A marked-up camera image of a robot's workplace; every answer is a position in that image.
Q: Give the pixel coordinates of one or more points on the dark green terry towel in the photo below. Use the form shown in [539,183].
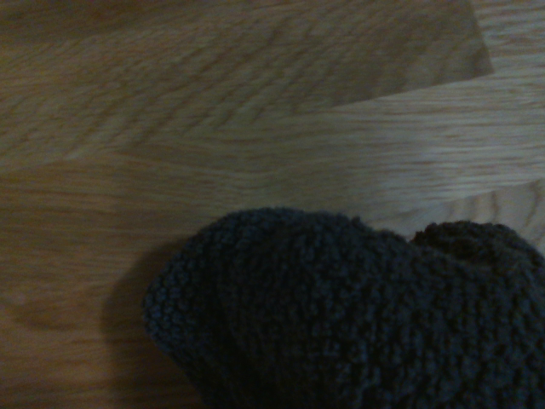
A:
[362,319]

